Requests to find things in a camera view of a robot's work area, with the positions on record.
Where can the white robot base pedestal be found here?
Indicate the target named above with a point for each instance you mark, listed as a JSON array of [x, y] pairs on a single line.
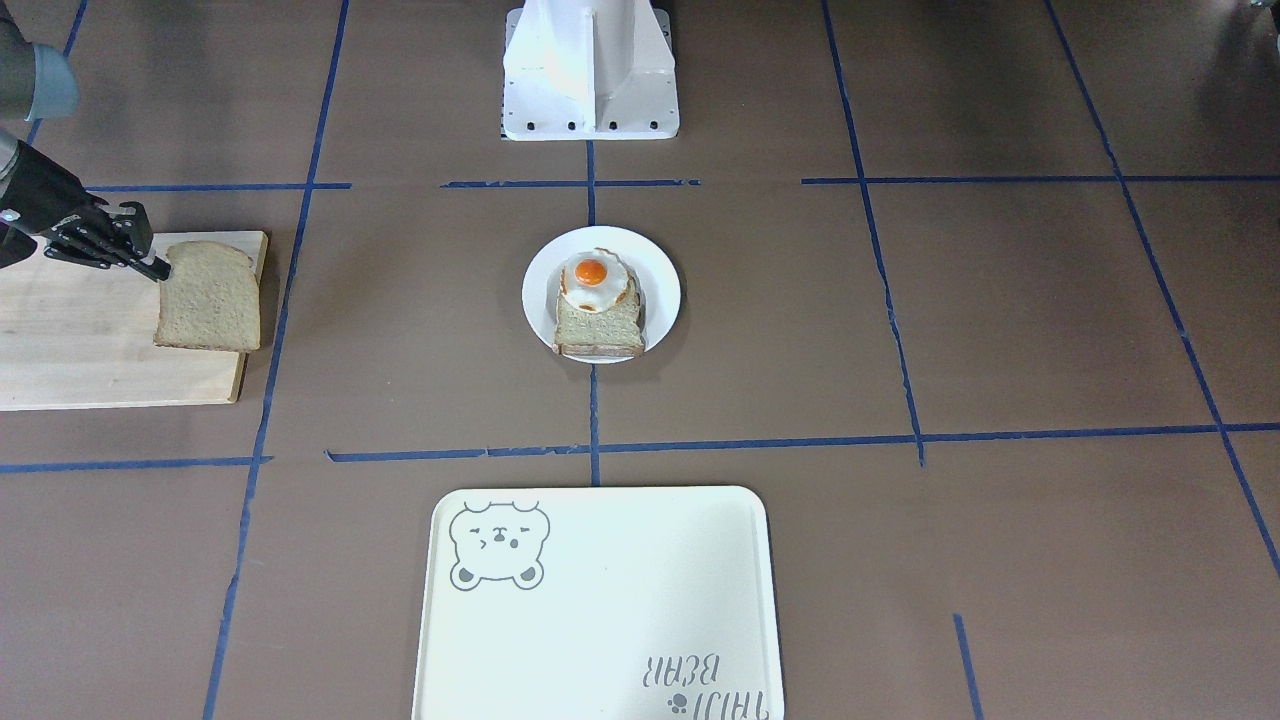
[[589, 71]]

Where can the fried egg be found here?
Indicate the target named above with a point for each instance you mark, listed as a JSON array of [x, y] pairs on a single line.
[[594, 280]]

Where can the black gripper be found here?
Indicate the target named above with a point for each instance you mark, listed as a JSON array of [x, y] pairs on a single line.
[[47, 193]]

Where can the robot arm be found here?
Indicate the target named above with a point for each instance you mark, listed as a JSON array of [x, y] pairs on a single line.
[[36, 83]]

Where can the cream bear tray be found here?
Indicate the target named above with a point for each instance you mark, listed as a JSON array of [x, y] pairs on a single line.
[[599, 603]]

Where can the wooden cutting board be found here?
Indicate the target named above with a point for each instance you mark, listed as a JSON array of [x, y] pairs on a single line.
[[74, 337]]

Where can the bread slice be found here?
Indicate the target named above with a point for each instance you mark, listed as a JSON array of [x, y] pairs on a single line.
[[211, 300], [615, 332]]

